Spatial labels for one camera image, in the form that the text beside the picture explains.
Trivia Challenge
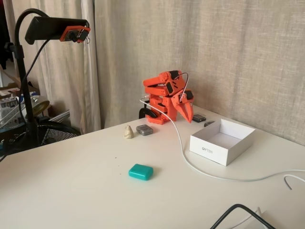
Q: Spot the orange gripper body black servo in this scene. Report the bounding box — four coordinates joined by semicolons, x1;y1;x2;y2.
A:
171;89;195;110

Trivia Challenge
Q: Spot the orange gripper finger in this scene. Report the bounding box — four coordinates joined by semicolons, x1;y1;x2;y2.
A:
176;104;192;124
186;99;194;123

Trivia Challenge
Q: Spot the teal green rounded cube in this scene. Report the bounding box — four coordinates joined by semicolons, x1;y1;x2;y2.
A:
128;163;153;181

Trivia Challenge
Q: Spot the white cardboard box bin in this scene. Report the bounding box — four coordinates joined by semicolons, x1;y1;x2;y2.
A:
189;118;256;167

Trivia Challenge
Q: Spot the black case clear lid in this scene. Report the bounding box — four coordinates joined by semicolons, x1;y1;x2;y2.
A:
193;114;207;124

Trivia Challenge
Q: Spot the black table clamp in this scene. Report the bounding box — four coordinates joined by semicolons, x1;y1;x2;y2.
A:
139;107;159;119

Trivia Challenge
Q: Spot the grey small plastic case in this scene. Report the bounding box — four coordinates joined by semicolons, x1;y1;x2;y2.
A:
136;124;153;136

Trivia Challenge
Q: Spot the beige small figurine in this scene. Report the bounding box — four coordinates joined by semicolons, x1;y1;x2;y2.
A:
123;124;134;139

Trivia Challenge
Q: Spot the beige wide curtain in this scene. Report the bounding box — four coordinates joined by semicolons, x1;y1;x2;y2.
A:
94;0;305;146

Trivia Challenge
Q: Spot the white slatted rack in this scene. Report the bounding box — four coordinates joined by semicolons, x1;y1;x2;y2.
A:
47;109;71;124

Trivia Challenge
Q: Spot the black floor fan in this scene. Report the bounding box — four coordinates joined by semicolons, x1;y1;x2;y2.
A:
0;118;81;156

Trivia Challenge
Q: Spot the brass coloured lamp shade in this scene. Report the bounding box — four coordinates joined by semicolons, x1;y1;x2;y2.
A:
30;94;51;115

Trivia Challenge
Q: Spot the black phone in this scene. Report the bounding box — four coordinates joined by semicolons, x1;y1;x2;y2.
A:
25;16;91;45

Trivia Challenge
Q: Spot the black gooseneck stand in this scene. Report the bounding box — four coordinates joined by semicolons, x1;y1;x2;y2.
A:
4;8;51;148

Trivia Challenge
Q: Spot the brown cardboard box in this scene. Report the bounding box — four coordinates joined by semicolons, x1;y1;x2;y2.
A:
0;69;40;96

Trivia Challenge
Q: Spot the arm servo wire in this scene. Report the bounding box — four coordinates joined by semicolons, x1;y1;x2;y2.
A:
176;72;190;102

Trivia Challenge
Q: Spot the long white cable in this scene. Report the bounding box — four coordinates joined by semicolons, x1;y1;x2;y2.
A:
139;96;305;182

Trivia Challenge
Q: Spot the black thick cable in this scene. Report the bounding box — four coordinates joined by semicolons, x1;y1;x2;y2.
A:
209;203;277;229

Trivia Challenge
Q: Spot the camera on black stand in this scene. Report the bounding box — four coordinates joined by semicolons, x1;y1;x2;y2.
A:
3;0;102;135

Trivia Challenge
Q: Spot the short white cable end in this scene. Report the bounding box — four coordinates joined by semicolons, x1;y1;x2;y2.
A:
283;175;305;190

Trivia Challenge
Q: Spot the orange camera mount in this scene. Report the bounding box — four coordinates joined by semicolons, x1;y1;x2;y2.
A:
60;26;91;44

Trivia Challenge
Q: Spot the black camera cable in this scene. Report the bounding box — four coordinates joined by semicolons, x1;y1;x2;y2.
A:
19;39;50;125

